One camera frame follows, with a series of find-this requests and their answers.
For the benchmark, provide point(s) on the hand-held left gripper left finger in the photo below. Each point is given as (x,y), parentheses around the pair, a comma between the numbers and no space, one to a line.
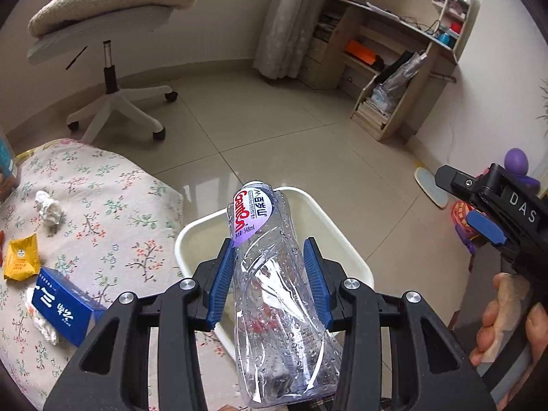
(220,282)

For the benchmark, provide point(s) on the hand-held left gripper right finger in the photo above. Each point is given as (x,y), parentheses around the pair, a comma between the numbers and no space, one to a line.
(317,282)

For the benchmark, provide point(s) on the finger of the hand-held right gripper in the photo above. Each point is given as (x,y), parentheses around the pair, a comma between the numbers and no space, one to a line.
(458,182)
(483,227)

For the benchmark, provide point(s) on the white plastic bin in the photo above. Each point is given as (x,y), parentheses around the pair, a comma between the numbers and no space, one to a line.
(197,239)

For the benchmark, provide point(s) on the clear plastic bottle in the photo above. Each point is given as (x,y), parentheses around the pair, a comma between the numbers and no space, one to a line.
(274,308)

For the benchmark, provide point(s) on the blue carton box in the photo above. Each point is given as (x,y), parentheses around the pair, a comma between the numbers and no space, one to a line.
(64,304)

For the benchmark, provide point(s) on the white tissue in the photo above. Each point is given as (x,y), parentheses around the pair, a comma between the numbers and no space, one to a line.
(40,325)
(49,207)

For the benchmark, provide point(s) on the yellow snack packet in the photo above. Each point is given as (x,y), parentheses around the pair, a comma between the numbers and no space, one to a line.
(21,259)

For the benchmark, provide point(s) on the person's right hand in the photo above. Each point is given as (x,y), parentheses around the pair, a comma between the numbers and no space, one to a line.
(492,321)

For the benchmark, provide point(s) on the colourful patterned cushion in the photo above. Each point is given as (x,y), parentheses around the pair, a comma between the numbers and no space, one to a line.
(460,216)

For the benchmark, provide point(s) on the white bathroom scale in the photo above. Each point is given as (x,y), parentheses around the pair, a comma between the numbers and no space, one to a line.
(428,184)

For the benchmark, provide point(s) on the purple toy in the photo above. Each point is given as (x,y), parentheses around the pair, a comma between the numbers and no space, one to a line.
(518,160)

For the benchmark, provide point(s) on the stack of books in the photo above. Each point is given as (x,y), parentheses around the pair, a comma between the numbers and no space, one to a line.
(370,113)

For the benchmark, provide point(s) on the silver foil bag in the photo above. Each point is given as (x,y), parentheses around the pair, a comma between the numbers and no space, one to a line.
(402,72)

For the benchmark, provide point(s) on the floral tablecloth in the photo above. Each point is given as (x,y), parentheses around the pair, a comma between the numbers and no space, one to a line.
(107,231)

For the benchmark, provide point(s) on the orange box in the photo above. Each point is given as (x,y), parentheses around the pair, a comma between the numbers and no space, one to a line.
(357,49)

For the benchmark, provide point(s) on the wooden desk with shelves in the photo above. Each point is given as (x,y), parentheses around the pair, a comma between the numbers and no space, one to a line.
(376,17)

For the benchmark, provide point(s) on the grey office chair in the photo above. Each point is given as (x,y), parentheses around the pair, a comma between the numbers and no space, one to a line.
(112,98)

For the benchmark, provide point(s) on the grey curtain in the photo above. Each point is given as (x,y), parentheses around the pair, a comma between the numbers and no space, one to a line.
(291,17)

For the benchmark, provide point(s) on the teal label nut jar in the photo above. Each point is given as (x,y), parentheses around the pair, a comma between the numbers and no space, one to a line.
(8,167)

